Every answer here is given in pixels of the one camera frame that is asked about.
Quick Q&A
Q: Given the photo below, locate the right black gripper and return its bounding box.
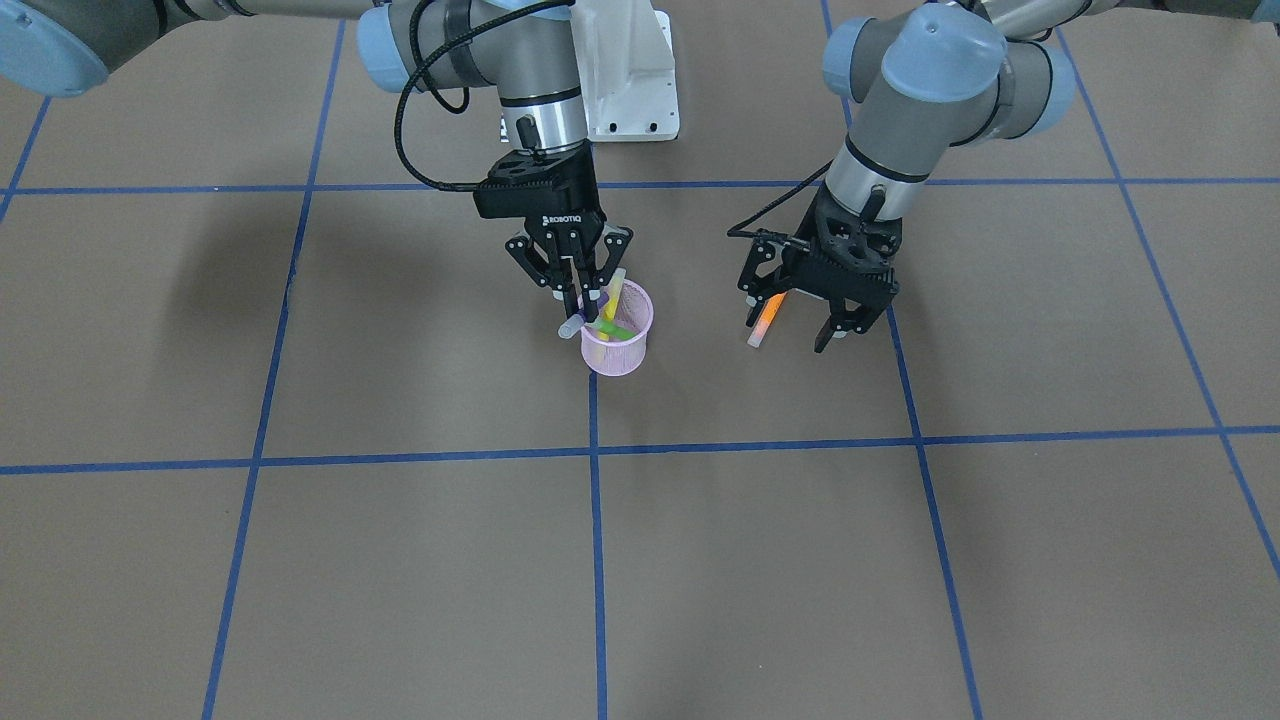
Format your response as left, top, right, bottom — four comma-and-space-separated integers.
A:
506, 142, 634, 318

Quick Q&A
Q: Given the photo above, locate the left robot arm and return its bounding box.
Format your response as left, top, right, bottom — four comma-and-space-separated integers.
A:
730, 1, 1115, 352

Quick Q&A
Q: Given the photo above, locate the yellow marker pen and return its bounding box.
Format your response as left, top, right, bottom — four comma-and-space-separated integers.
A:
599, 266, 626, 323

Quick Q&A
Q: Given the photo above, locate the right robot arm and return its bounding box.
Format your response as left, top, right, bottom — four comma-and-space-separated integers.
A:
3, 1, 634, 320

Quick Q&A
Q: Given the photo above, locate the orange marker pen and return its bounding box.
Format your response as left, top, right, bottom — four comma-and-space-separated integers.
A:
746, 292, 787, 348

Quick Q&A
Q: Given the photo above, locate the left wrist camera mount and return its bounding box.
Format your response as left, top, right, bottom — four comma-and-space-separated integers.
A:
797, 183, 902, 274

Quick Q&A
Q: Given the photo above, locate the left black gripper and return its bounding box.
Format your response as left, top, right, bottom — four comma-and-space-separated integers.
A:
739, 186, 900, 354

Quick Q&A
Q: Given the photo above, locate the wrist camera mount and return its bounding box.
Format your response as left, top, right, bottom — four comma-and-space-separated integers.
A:
472, 152, 547, 219
797, 183, 902, 274

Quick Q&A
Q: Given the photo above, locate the black camera cable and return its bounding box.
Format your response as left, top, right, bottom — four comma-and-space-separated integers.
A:
726, 167, 831, 243
392, 0, 576, 193

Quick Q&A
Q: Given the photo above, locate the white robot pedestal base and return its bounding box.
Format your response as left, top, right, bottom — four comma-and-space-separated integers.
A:
571, 1, 681, 143

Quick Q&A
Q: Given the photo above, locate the pink mesh pen holder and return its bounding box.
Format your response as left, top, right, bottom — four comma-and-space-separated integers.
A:
579, 279, 655, 377

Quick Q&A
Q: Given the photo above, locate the green marker pen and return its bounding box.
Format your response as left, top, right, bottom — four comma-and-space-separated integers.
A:
588, 315, 636, 342

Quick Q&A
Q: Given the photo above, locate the purple marker pen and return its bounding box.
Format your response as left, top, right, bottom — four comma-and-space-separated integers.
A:
557, 309, 611, 341

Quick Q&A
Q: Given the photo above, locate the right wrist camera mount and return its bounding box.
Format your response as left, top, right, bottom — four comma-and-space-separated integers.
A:
472, 152, 547, 219

